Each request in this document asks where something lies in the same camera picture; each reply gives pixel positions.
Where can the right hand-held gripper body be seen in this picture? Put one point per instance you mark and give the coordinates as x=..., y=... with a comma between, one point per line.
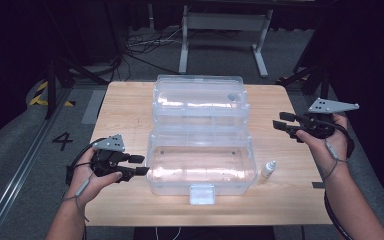
x=318, y=125

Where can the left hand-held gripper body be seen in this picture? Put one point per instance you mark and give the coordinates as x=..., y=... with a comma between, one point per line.
x=108, y=161

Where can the small white dropper bottle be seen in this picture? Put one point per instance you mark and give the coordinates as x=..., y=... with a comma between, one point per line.
x=268, y=169

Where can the clear plastic storage box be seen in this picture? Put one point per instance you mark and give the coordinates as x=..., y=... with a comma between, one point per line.
x=200, y=163

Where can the person's right hand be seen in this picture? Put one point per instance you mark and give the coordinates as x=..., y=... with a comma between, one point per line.
x=335, y=150

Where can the person's left hand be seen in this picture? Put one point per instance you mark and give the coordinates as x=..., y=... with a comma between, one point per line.
x=86, y=186

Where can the black metal stand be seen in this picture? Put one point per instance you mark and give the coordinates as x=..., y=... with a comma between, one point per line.
x=51, y=83
x=316, y=80

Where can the black tape piece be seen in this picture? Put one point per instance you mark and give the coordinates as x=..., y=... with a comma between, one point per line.
x=317, y=185

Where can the yellow black floor tape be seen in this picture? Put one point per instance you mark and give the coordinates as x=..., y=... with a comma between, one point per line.
x=38, y=96

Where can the person's dark clothing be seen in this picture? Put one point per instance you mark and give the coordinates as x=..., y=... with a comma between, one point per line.
x=213, y=234

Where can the aluminium floor rail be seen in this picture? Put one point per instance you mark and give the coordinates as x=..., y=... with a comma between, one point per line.
x=23, y=166
x=363, y=186

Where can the grey metal table frame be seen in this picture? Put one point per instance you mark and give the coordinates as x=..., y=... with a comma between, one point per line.
x=225, y=21

